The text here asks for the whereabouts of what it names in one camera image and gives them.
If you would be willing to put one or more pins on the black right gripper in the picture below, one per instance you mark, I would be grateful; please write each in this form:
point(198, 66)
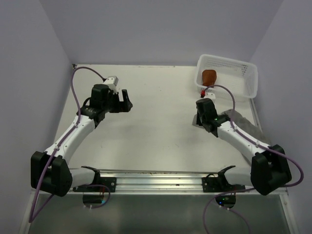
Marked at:
point(198, 122)

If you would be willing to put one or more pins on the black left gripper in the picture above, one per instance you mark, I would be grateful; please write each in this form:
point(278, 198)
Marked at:
point(123, 106)

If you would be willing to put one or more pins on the grey towel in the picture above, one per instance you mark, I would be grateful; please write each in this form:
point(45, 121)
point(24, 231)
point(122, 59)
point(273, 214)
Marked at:
point(243, 123)

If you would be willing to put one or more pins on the rust brown towel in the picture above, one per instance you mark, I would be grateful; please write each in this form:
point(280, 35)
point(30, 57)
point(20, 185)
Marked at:
point(209, 77)

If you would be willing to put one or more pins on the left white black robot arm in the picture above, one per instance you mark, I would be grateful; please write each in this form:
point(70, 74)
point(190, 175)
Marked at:
point(50, 170)

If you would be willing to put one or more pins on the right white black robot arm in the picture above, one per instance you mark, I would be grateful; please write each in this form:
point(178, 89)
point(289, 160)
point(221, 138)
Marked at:
point(269, 169)

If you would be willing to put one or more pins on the white perforated plastic basket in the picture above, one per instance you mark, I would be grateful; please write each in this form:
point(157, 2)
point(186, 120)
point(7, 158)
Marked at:
point(240, 77)

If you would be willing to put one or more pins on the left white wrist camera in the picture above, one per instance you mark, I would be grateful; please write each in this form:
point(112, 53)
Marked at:
point(112, 83)

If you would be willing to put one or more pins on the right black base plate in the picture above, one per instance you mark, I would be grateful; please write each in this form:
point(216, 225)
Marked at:
point(213, 185)

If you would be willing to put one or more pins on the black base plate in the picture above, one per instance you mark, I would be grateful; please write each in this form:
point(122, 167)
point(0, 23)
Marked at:
point(213, 185)
point(100, 184)

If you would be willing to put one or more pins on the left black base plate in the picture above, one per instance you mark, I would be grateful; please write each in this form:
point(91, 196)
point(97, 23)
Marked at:
point(100, 184)

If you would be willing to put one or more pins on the aluminium mounting rail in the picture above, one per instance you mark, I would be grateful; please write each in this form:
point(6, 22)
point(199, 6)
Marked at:
point(139, 183)

